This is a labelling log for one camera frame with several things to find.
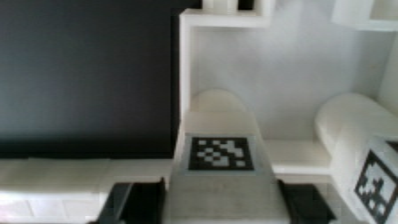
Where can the white chair seat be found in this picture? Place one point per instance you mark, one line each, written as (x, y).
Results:
(286, 59)

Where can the white U-shaped fence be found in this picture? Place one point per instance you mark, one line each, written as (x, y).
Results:
(53, 189)

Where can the white chair leg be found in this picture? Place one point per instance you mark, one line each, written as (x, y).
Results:
(222, 187)
(352, 120)

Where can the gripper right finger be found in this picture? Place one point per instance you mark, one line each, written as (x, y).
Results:
(307, 208)

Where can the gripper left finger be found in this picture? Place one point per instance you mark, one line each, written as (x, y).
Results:
(133, 205)

